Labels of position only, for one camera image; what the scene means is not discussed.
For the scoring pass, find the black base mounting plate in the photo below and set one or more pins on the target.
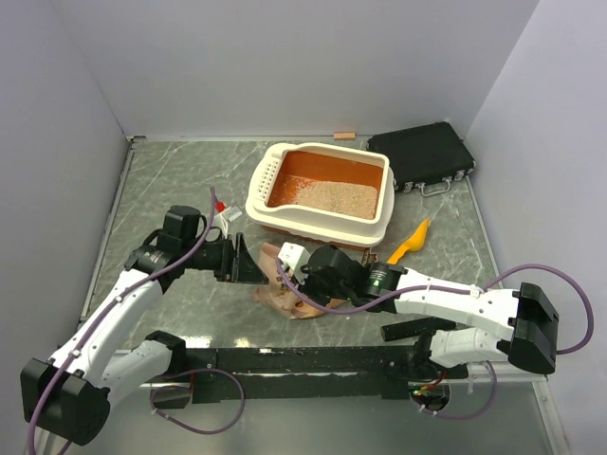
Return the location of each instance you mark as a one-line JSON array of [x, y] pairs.
[[307, 372]]

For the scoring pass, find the black hard case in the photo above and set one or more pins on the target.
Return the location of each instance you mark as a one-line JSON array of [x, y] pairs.
[[423, 156]]

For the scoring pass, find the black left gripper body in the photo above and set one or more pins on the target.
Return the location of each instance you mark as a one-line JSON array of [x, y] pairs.
[[216, 257]]

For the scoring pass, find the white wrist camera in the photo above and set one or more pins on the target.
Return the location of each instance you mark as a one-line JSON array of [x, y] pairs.
[[224, 215], [292, 258]]

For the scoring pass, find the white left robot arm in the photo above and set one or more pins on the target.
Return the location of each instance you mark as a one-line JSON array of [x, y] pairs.
[[71, 393]]

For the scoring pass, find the pink cat litter bag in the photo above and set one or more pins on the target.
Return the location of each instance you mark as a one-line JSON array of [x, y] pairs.
[[276, 294]]

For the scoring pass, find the small wooden block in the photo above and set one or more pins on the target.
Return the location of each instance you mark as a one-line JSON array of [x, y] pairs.
[[344, 136]]

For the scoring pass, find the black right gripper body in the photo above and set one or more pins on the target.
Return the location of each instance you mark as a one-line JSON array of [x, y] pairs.
[[320, 291]]

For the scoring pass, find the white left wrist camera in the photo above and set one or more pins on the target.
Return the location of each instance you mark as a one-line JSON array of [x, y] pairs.
[[224, 215]]

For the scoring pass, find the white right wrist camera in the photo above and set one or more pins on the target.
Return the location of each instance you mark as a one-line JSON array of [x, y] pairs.
[[292, 258]]

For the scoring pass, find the cream orange litter box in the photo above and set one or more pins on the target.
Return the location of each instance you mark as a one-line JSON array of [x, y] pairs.
[[285, 167]]

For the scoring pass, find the yellow plastic scoop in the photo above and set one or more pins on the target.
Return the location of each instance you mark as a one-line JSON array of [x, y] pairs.
[[413, 243]]

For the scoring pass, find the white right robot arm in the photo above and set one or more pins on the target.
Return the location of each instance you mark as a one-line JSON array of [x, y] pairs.
[[515, 325]]

